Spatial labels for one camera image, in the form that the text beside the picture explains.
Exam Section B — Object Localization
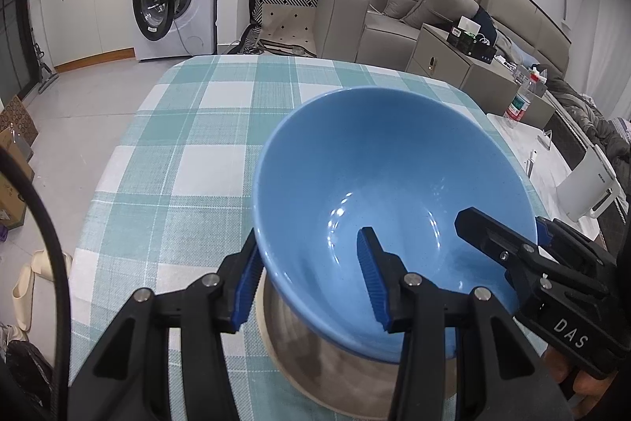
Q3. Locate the cream slipper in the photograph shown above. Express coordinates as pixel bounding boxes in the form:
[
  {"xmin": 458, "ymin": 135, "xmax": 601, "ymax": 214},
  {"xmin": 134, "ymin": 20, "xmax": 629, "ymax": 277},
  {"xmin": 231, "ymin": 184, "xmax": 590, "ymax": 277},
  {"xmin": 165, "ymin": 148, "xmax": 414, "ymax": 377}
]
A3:
[
  {"xmin": 32, "ymin": 250, "xmax": 73, "ymax": 284},
  {"xmin": 12, "ymin": 263, "xmax": 36, "ymax": 331}
]

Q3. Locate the yellow-brown cardboard box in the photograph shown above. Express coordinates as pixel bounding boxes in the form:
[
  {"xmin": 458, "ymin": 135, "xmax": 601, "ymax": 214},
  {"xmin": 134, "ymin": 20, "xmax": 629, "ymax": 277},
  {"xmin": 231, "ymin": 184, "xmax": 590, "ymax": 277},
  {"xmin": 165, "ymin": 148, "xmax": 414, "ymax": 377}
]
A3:
[{"xmin": 0, "ymin": 127, "xmax": 35, "ymax": 230}]

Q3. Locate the grey sofa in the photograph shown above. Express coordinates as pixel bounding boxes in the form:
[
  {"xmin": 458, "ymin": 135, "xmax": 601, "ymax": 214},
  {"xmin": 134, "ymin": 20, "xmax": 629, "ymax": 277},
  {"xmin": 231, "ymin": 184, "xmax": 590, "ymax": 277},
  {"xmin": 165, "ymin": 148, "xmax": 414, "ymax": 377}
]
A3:
[{"xmin": 313, "ymin": 0, "xmax": 631, "ymax": 155}]

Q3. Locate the teal checked tablecloth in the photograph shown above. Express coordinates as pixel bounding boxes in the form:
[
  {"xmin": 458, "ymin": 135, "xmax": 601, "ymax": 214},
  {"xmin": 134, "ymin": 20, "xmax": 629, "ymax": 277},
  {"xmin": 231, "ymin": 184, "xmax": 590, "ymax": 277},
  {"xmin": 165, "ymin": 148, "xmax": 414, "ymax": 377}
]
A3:
[{"xmin": 69, "ymin": 55, "xmax": 546, "ymax": 421}]

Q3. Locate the grey floor mop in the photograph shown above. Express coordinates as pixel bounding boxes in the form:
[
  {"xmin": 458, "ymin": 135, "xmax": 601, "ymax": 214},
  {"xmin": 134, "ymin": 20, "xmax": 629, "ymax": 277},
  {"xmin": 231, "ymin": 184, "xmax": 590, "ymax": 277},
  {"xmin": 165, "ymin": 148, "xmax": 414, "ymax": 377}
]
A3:
[{"xmin": 28, "ymin": 21, "xmax": 60, "ymax": 94}]

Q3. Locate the plastic water bottle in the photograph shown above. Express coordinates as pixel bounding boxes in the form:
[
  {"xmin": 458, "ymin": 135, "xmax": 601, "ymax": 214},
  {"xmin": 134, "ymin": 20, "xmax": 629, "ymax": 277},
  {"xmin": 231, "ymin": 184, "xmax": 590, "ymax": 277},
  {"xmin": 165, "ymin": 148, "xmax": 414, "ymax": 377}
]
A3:
[{"xmin": 503, "ymin": 80, "xmax": 536, "ymax": 129}]

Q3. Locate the person's right hand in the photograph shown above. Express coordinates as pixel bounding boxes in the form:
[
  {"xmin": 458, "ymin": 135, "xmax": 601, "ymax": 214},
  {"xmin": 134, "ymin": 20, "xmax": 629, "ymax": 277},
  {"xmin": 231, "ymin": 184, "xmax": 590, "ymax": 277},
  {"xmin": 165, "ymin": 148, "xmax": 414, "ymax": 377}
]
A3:
[{"xmin": 542, "ymin": 346, "xmax": 618, "ymax": 408}]

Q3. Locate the white electric kettle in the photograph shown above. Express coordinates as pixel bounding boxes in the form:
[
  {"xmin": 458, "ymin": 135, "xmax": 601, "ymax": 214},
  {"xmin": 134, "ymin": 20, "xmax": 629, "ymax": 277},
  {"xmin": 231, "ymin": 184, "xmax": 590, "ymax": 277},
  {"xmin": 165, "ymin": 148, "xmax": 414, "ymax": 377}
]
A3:
[{"xmin": 556, "ymin": 144, "xmax": 623, "ymax": 224}]

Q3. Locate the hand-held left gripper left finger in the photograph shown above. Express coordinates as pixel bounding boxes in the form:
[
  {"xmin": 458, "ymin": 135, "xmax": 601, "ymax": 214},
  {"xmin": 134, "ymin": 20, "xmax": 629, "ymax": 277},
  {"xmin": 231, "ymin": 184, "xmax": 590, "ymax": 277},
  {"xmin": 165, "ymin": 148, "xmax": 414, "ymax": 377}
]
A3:
[{"xmin": 66, "ymin": 228, "xmax": 263, "ymax": 421}]

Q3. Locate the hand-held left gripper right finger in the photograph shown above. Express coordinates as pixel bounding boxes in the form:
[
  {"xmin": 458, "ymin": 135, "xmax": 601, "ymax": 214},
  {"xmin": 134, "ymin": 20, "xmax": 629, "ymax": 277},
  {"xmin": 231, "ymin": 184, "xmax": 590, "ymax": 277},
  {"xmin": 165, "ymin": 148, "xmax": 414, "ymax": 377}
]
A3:
[{"xmin": 355, "ymin": 226, "xmax": 575, "ymax": 421}]

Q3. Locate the dark glass door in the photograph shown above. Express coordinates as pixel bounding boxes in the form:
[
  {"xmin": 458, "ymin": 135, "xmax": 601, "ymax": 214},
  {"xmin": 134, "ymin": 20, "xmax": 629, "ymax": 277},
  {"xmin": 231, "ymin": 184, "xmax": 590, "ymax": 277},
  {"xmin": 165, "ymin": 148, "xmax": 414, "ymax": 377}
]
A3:
[{"xmin": 0, "ymin": 0, "xmax": 43, "ymax": 107}]

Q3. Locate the black plastic bag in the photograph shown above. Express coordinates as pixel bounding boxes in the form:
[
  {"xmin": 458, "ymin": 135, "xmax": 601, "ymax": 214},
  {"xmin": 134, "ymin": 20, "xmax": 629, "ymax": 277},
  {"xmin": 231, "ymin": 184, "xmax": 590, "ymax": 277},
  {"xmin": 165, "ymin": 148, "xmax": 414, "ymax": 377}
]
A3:
[{"xmin": 0, "ymin": 337, "xmax": 55, "ymax": 421}]

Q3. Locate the dark blue bag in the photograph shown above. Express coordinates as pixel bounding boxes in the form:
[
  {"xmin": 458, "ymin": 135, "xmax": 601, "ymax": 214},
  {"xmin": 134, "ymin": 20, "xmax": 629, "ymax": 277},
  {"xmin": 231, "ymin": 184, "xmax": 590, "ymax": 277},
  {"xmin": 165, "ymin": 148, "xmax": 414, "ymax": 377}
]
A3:
[{"xmin": 473, "ymin": 6, "xmax": 497, "ymax": 37}]

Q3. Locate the grey blanket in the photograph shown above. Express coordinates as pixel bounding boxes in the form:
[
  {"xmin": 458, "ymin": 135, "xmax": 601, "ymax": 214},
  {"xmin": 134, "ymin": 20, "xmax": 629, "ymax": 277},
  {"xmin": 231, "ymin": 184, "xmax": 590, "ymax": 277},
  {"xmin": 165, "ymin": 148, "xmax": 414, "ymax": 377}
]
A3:
[{"xmin": 542, "ymin": 66, "xmax": 631, "ymax": 166}]

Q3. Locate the brown patterned bag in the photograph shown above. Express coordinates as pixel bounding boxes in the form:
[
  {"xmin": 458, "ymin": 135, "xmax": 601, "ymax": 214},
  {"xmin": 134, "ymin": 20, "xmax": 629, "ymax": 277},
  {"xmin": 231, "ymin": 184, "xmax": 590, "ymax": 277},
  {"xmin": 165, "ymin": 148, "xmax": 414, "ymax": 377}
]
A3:
[{"xmin": 0, "ymin": 95, "xmax": 39, "ymax": 151}]

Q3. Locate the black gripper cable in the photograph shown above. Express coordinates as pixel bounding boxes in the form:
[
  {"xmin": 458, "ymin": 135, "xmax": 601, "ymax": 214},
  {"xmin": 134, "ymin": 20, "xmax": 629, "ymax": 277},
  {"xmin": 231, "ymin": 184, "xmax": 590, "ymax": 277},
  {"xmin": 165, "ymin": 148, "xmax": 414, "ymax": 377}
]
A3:
[{"xmin": 0, "ymin": 150, "xmax": 75, "ymax": 421}]

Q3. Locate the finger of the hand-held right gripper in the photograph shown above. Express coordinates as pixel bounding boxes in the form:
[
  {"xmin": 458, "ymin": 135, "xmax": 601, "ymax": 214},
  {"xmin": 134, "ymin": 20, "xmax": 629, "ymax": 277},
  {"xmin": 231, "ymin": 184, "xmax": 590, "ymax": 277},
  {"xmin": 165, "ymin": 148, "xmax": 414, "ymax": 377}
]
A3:
[
  {"xmin": 536, "ymin": 216, "xmax": 620, "ymax": 290},
  {"xmin": 454, "ymin": 206, "xmax": 611, "ymax": 304}
]

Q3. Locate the black cardboard box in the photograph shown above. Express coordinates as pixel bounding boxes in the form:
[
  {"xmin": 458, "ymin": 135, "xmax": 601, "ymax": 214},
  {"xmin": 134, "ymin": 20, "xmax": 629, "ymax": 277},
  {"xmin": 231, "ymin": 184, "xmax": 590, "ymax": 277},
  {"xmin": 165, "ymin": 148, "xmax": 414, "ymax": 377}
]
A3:
[{"xmin": 446, "ymin": 26, "xmax": 499, "ymax": 65}]

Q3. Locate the cream plate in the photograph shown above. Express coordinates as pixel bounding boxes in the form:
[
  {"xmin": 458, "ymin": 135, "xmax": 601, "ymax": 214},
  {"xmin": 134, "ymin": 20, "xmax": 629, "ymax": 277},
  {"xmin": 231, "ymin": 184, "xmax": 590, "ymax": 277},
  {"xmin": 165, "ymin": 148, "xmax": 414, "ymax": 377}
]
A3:
[{"xmin": 256, "ymin": 275, "xmax": 461, "ymax": 420}]

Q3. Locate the white kitchen cabinet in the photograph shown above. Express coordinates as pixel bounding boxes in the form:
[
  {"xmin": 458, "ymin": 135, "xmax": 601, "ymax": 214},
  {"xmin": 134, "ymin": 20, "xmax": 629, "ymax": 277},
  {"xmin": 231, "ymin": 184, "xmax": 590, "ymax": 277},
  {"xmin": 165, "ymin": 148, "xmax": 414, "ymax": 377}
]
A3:
[{"xmin": 39, "ymin": 0, "xmax": 137, "ymax": 75}]

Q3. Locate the grey side cabinet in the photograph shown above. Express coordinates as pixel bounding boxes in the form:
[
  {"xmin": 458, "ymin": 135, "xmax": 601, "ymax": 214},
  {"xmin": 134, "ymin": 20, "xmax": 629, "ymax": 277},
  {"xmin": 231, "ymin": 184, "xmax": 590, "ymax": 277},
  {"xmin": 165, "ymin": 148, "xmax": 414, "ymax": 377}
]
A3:
[{"xmin": 405, "ymin": 24, "xmax": 556, "ymax": 131}]

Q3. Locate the blue bowl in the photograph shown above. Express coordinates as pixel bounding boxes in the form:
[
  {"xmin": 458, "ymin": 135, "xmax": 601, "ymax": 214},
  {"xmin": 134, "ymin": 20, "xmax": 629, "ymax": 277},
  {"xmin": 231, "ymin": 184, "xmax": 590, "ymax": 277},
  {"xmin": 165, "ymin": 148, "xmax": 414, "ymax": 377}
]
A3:
[{"xmin": 252, "ymin": 86, "xmax": 539, "ymax": 363}]

